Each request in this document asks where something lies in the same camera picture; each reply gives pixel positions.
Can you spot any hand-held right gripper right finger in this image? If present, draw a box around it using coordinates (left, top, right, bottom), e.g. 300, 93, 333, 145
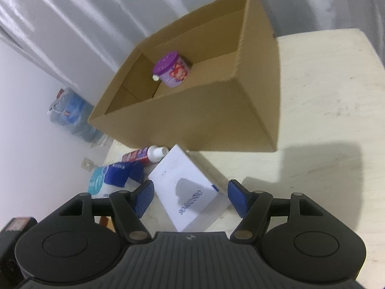
228, 180, 324, 243

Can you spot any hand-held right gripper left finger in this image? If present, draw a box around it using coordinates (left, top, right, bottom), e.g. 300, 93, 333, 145
58, 180, 155, 244

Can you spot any white paper card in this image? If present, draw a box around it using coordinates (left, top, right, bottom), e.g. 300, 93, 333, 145
148, 144, 232, 233

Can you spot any blue wet wipes packet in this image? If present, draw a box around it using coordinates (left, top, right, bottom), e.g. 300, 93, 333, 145
87, 161, 145, 200

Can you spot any brown cardboard box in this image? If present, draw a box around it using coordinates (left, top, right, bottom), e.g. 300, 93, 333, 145
88, 0, 282, 152

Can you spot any red and white toothpaste tube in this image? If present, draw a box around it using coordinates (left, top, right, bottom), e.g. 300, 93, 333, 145
122, 145, 169, 166

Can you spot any blue water jug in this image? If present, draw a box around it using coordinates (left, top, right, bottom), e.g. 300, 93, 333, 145
48, 87, 106, 149

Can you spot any purple air freshener jar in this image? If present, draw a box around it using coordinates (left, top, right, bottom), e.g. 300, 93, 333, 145
152, 51, 192, 88

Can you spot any white curtain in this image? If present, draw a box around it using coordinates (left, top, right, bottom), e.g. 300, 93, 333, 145
0, 0, 385, 88

